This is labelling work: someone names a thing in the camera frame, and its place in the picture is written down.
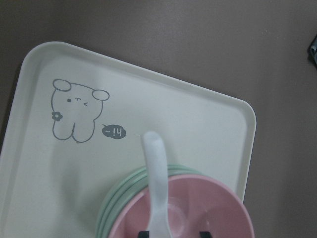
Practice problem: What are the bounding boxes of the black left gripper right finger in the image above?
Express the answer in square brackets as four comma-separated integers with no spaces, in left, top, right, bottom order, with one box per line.
[199,231,211,238]

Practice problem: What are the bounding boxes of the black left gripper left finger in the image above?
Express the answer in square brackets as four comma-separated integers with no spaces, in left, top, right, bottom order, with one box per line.
[138,231,150,238]

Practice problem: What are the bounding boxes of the white ceramic spoon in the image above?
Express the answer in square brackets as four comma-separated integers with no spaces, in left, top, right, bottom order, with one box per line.
[142,131,172,238]

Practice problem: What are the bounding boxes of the small pink bowl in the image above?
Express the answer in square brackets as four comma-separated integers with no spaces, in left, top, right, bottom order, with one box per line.
[108,174,255,238]

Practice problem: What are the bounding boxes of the stacked green bowls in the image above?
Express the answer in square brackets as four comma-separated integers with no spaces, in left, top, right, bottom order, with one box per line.
[95,163,204,238]

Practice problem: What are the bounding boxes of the cream serving tray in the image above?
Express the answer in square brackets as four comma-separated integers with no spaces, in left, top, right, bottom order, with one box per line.
[0,42,256,238]

